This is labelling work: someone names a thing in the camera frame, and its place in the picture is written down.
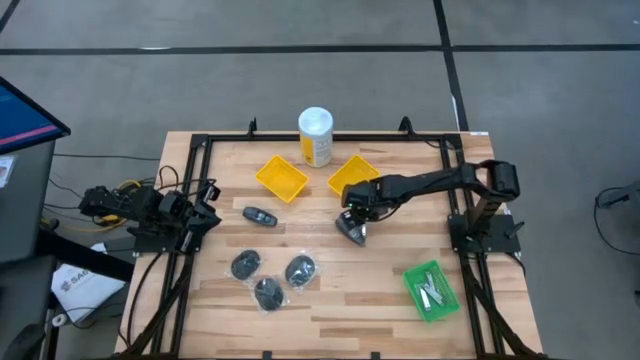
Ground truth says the black stand foot bar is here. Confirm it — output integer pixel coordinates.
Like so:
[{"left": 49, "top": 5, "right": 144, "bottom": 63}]
[{"left": 37, "top": 229, "right": 136, "bottom": 282}]

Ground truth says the green plastic basket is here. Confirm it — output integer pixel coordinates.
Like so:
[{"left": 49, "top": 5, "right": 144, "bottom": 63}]
[{"left": 402, "top": 259, "right": 462, "bottom": 324}]

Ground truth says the white label card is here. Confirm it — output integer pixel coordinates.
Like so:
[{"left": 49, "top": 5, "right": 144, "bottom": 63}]
[{"left": 0, "top": 154, "right": 16, "bottom": 190}]

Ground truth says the black monitor blue screen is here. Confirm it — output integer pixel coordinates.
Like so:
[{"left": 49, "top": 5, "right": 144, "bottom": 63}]
[{"left": 0, "top": 75, "right": 71, "bottom": 156}]

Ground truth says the black aluminium table frame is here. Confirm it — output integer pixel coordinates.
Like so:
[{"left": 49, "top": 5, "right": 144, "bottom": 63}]
[{"left": 114, "top": 130, "right": 551, "bottom": 360}]

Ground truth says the black sponge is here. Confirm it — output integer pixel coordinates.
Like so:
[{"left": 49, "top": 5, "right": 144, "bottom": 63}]
[
  {"left": 249, "top": 274, "right": 290, "bottom": 314},
  {"left": 282, "top": 252, "right": 321, "bottom": 290},
  {"left": 227, "top": 248, "right": 265, "bottom": 282}
]

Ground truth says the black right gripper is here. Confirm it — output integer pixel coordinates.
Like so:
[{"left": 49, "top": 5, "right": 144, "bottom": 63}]
[{"left": 342, "top": 175, "right": 401, "bottom": 225}]

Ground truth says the yellow plastic basket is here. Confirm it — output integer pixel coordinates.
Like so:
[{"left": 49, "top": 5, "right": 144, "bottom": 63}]
[
  {"left": 327, "top": 153, "right": 381, "bottom": 197},
  {"left": 255, "top": 154, "right": 310, "bottom": 205}
]

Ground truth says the yellow cable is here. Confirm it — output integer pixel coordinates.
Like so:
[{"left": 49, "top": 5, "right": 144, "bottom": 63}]
[{"left": 89, "top": 178, "right": 149, "bottom": 234}]

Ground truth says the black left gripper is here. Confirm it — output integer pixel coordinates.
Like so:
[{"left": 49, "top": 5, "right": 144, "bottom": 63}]
[{"left": 172, "top": 180, "right": 223, "bottom": 251}]

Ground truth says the grey cabinet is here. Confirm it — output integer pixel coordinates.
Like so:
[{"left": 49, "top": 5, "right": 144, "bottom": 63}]
[{"left": 0, "top": 139, "right": 56, "bottom": 265}]

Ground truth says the thin black floor cable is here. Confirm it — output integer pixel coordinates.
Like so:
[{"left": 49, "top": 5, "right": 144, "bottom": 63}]
[{"left": 52, "top": 152, "right": 161, "bottom": 162}]

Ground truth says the white wipes canister yellow label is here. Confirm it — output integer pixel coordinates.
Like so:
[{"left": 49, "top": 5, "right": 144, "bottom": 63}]
[{"left": 297, "top": 106, "right": 335, "bottom": 169}]

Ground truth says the black cable with plug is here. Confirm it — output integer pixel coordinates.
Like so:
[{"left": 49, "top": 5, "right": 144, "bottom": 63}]
[{"left": 593, "top": 180, "right": 640, "bottom": 257}]

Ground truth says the white printed paper sheet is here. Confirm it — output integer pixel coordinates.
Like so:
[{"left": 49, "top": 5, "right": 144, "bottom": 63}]
[{"left": 49, "top": 263, "right": 127, "bottom": 325}]

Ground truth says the packaged dark grey roll-on deodorant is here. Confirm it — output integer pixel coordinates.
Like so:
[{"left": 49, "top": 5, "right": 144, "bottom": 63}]
[{"left": 334, "top": 209, "right": 369, "bottom": 248}]

